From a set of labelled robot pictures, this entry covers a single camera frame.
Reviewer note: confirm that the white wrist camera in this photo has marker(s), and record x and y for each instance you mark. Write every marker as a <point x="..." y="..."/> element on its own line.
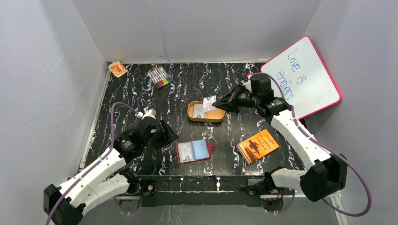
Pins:
<point x="150" y="113"/>
<point x="247" y="82"/>

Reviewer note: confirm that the red leather card holder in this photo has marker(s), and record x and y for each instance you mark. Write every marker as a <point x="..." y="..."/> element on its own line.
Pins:
<point x="201" y="150"/>

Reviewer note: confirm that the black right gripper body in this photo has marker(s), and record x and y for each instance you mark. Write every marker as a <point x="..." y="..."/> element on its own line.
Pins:
<point x="247" y="100"/>

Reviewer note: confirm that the pink framed whiteboard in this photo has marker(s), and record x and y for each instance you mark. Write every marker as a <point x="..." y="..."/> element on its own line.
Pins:
<point x="302" y="78"/>

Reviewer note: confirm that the white credit card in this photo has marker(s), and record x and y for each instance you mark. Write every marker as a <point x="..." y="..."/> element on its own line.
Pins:
<point x="198" y="111"/>
<point x="208" y="103"/>

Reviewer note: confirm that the orange oval tray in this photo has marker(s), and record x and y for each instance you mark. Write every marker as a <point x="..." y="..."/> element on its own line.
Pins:
<point x="213" y="116"/>

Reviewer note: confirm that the small orange card box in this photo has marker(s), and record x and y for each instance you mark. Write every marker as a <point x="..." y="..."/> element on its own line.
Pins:
<point x="117" y="68"/>

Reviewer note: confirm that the silver credit card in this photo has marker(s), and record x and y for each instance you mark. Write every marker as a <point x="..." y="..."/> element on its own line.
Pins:
<point x="185" y="151"/>

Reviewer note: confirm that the pack of coloured markers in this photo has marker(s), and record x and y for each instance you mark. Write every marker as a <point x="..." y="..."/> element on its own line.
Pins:
<point x="159" y="77"/>

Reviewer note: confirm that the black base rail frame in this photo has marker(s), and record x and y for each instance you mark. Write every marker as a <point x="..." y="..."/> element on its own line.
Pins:
<point x="252" y="191"/>

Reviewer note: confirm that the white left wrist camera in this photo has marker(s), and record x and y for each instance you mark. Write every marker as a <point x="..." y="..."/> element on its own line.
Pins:
<point x="150" y="113"/>

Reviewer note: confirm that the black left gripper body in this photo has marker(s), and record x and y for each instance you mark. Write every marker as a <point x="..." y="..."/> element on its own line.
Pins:
<point x="163" y="134"/>

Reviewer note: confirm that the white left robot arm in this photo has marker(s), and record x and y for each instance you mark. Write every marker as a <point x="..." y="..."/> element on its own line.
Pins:
<point x="67" y="203"/>

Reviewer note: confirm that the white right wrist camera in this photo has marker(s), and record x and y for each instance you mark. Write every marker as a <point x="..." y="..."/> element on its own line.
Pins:
<point x="247" y="82"/>

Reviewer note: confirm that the orange book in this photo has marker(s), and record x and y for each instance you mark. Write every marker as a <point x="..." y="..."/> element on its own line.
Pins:
<point x="257" y="146"/>

